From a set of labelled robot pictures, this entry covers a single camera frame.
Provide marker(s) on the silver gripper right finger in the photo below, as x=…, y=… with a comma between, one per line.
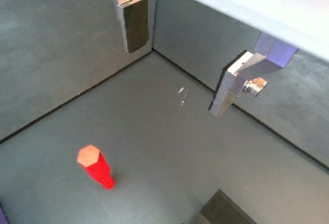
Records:
x=243, y=74

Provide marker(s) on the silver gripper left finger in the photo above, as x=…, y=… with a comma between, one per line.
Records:
x=133, y=17

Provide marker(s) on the red hexagonal peg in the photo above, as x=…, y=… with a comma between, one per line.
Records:
x=94, y=164

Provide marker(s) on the purple board block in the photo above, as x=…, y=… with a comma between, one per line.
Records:
x=3, y=217

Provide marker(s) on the black angle bracket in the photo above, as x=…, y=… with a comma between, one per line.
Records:
x=221, y=211

